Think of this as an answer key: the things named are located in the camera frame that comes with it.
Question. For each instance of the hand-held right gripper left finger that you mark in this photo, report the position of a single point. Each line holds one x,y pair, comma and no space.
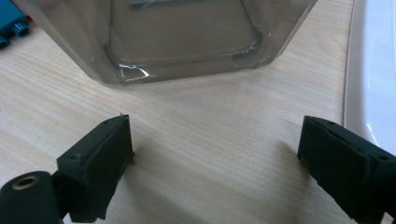
93,168

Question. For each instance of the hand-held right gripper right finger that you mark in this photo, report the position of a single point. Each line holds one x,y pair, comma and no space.
351,174

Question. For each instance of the dark teal toy block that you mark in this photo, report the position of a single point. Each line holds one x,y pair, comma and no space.
11,18

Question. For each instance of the clear grey storage box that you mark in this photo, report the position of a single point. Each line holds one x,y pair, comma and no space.
186,37

